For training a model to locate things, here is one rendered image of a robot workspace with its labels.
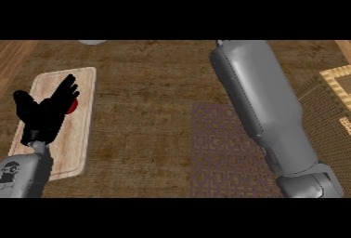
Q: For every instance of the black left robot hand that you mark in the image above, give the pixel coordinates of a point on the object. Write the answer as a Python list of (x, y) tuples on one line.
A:
[(44, 115)]

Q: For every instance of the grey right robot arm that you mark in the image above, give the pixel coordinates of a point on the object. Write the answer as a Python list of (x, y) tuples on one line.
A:
[(264, 111)]

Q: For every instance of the brown wicker basket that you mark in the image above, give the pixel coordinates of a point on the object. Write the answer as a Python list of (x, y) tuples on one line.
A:
[(329, 124)]

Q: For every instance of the red round fruit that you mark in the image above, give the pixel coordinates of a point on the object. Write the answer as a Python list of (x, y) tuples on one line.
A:
[(72, 107)]

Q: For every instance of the pale wooden cutting board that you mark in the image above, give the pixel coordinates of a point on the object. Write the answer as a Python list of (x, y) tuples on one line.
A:
[(76, 130)]

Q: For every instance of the pale grey round object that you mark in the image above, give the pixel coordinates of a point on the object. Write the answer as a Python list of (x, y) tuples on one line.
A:
[(91, 42)]

